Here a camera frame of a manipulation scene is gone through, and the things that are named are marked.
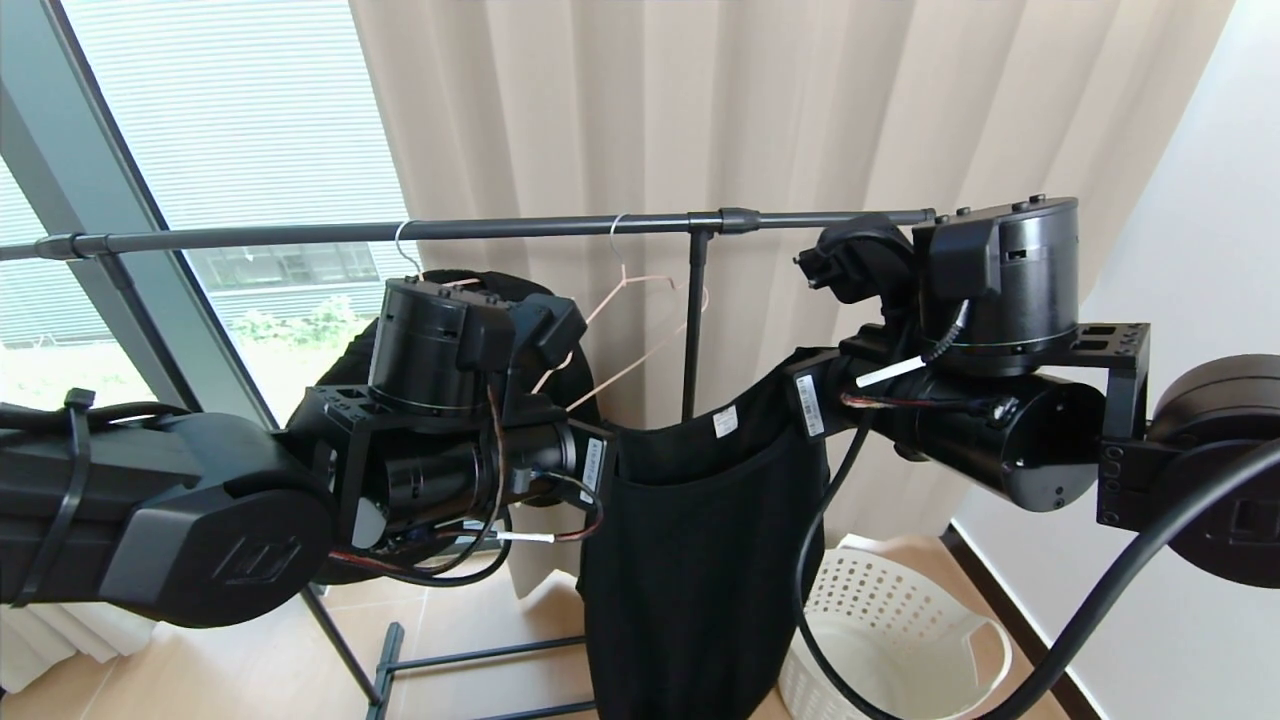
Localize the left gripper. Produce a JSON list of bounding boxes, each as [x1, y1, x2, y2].
[[385, 420, 613, 531]]

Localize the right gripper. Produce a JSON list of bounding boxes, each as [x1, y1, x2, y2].
[[785, 345, 1106, 513]]

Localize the black shorts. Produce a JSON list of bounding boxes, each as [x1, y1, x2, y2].
[[300, 268, 603, 588]]

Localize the pink clothes hanger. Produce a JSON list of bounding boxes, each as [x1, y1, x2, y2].
[[393, 220, 481, 293], [530, 213, 709, 416]]

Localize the black garment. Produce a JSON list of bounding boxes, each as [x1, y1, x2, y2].
[[578, 365, 831, 720]]

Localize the white laundry basket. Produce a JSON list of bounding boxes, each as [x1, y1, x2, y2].
[[778, 535, 1013, 720]]

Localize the black clothes rack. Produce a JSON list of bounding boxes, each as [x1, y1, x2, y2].
[[0, 208, 936, 720]]

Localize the beige curtain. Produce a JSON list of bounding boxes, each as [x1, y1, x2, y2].
[[350, 0, 1236, 601], [0, 600, 156, 696]]

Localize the window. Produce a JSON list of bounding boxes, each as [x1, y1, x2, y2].
[[0, 0, 423, 431]]

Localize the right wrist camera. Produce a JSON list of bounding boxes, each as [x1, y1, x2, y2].
[[795, 215, 916, 321]]

